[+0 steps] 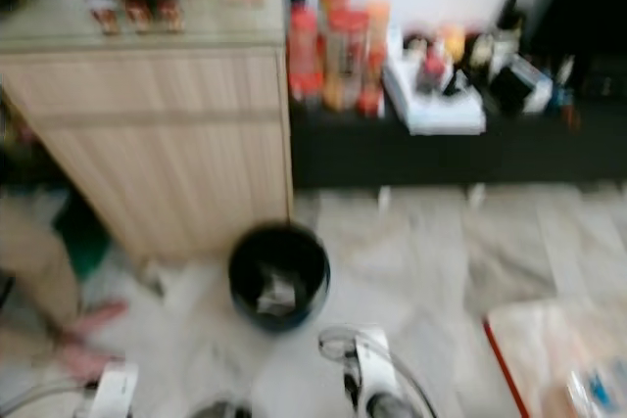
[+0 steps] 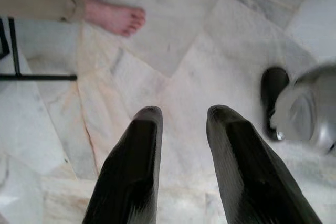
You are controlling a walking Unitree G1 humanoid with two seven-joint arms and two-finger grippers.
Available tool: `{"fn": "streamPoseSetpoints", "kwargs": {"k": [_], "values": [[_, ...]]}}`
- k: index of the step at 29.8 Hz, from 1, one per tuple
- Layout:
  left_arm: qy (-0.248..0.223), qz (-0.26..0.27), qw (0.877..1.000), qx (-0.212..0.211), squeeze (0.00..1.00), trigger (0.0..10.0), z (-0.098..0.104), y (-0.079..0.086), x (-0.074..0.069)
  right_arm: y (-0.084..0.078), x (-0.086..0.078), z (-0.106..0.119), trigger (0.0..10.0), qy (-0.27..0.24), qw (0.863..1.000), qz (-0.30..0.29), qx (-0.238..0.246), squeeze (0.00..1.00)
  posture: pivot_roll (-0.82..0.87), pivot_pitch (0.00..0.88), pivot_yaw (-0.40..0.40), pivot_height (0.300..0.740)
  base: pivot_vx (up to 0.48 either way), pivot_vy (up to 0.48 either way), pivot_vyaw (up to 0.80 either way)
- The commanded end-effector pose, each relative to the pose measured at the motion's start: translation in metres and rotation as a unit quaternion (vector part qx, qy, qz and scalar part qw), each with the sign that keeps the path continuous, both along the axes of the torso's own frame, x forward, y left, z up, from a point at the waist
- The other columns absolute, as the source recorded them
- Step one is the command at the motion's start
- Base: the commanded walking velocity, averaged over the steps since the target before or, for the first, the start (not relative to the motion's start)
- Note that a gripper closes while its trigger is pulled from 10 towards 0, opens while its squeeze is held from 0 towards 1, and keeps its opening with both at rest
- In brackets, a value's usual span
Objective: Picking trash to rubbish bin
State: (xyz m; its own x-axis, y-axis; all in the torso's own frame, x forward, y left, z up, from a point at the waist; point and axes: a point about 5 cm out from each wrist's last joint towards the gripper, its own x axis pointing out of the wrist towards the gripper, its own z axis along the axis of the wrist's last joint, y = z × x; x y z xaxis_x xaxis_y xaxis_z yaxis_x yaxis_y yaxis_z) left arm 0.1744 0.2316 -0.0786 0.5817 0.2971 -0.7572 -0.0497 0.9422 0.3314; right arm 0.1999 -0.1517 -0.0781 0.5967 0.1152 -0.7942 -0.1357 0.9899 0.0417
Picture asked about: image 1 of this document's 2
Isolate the crumpled pale trash piece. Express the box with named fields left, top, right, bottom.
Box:
left=260, top=273, right=301, bottom=318

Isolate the black round rubbish bin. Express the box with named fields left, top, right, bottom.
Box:
left=228, top=222, right=331, bottom=333

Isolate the long black low bench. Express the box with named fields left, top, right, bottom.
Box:
left=289, top=95, right=627, bottom=190

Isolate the clear water bottle blue label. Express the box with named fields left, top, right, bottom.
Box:
left=573, top=364, right=627, bottom=415

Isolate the person bare foot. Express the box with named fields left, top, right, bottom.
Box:
left=62, top=302, right=130, bottom=343
left=57, top=344, right=123, bottom=382

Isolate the white flat box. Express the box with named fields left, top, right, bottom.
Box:
left=382, top=44, right=487, bottom=136

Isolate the green object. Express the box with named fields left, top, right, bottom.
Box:
left=59, top=193, right=115, bottom=278

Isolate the person beige trouser leg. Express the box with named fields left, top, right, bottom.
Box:
left=0, top=198, right=85, bottom=329

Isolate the light wooden cabinet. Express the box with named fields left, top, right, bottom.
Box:
left=0, top=17, right=295, bottom=262

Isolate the wide red lid jar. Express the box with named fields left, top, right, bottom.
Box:
left=319, top=9, right=368, bottom=112

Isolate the slim red lid jar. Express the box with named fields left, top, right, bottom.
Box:
left=289, top=7, right=320, bottom=106

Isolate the black box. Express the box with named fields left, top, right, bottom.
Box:
left=490, top=56, right=555, bottom=116

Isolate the orange lid jar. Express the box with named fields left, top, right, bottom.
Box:
left=363, top=0, right=393, bottom=96

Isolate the dark glass bottle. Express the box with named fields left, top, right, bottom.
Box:
left=490, top=0, right=526, bottom=76

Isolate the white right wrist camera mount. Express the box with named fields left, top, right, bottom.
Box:
left=353, top=328, right=399, bottom=404

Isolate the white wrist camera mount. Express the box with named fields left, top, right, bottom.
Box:
left=93, top=364, right=139, bottom=418
left=353, top=328, right=399, bottom=404

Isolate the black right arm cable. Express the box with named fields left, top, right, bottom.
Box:
left=317, top=325, right=442, bottom=418

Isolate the marble table with red frame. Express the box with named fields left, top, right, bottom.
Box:
left=484, top=296, right=627, bottom=418

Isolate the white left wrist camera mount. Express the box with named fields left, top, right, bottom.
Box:
left=93, top=364, right=139, bottom=418

